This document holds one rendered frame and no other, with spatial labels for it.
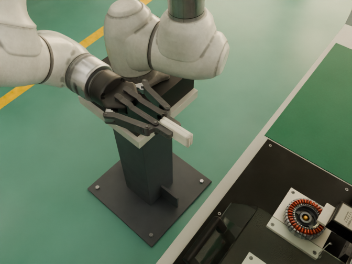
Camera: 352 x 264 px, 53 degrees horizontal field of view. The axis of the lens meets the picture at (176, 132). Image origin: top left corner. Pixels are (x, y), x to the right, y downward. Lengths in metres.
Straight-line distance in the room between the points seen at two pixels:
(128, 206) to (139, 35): 1.06
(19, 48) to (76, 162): 1.46
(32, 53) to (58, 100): 1.71
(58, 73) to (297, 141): 0.81
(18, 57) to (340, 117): 1.07
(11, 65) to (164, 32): 0.46
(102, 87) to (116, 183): 1.28
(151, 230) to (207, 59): 1.07
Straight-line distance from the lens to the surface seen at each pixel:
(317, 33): 2.99
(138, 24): 1.07
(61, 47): 0.78
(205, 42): 1.00
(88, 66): 0.75
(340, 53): 1.63
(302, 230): 1.03
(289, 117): 1.31
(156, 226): 1.84
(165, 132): 0.66
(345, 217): 0.96
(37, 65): 0.73
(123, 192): 1.93
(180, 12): 0.97
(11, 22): 0.69
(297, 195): 1.11
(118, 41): 1.09
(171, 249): 1.03
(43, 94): 2.49
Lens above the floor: 1.73
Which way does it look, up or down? 54 degrees down
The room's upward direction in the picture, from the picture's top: straight up
